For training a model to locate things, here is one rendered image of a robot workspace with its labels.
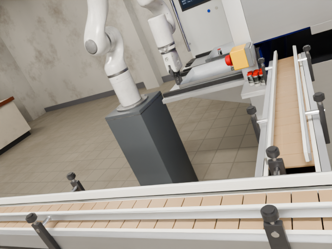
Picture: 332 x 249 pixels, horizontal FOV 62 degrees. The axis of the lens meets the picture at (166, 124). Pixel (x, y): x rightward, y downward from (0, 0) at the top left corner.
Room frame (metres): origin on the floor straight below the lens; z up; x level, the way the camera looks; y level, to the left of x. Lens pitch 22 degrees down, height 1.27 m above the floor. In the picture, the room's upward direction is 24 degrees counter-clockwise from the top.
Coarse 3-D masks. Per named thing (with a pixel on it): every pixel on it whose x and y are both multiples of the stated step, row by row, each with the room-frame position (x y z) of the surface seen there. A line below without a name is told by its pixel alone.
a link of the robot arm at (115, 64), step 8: (112, 32) 1.50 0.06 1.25; (112, 40) 1.47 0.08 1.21; (120, 40) 1.53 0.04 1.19; (112, 48) 1.49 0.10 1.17; (120, 48) 1.52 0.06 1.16; (112, 56) 1.51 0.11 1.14; (120, 56) 1.49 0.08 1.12; (112, 64) 1.46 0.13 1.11; (120, 64) 1.46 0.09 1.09; (112, 72) 1.45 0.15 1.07; (120, 72) 1.45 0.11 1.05
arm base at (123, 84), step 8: (128, 72) 1.48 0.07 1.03; (112, 80) 1.46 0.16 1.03; (120, 80) 1.45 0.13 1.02; (128, 80) 1.46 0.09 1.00; (120, 88) 1.45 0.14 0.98; (128, 88) 1.45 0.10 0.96; (136, 88) 1.49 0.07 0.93; (120, 96) 1.46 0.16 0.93; (128, 96) 1.45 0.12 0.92; (136, 96) 1.46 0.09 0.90; (144, 96) 1.51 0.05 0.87; (120, 104) 1.56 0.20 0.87; (128, 104) 1.45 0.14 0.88; (136, 104) 1.42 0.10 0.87
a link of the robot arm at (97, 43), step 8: (88, 0) 1.44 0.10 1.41; (96, 0) 1.42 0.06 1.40; (104, 0) 1.43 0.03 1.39; (88, 8) 1.45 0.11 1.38; (96, 8) 1.42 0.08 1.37; (104, 8) 1.43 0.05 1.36; (88, 16) 1.45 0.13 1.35; (96, 16) 1.42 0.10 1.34; (104, 16) 1.43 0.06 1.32; (88, 24) 1.44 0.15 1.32; (96, 24) 1.42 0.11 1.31; (104, 24) 1.42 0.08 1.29; (88, 32) 1.43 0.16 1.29; (96, 32) 1.41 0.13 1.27; (104, 32) 1.42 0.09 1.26; (88, 40) 1.42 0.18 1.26; (96, 40) 1.40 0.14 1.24; (104, 40) 1.42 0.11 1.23; (88, 48) 1.42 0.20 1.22; (96, 48) 1.40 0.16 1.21; (104, 48) 1.42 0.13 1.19; (96, 56) 1.44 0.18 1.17
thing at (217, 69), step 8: (208, 64) 1.44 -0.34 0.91; (216, 64) 1.42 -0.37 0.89; (224, 64) 1.40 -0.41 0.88; (192, 72) 1.46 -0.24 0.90; (200, 72) 1.46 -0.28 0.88; (208, 72) 1.39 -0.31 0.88; (216, 72) 1.33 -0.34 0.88; (224, 72) 1.27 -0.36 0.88; (232, 72) 1.14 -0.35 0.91; (240, 72) 1.12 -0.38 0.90; (184, 80) 1.34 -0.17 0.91; (192, 80) 1.38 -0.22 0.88; (200, 80) 1.21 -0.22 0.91; (208, 80) 1.20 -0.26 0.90
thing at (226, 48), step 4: (224, 44) 1.72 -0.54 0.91; (228, 44) 1.71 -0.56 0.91; (232, 44) 1.70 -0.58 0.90; (216, 48) 1.75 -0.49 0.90; (224, 48) 1.73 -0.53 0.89; (228, 48) 1.71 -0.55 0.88; (256, 48) 1.39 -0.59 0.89; (212, 52) 1.69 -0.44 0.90; (216, 52) 1.75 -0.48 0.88; (224, 52) 1.66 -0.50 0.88; (228, 52) 1.61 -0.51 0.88; (208, 56) 1.60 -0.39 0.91; (212, 56) 1.67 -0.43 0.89; (216, 56) 1.50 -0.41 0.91; (220, 56) 1.49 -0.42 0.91; (224, 56) 1.48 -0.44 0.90; (208, 60) 1.53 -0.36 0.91; (212, 60) 1.52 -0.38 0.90
